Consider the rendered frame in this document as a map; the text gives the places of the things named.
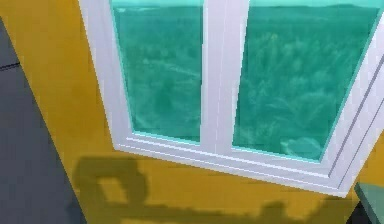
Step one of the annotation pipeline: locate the green table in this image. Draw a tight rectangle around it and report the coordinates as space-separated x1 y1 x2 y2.
353 181 384 224

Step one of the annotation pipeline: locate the white framed window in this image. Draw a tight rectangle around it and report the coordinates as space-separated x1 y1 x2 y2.
78 0 384 198

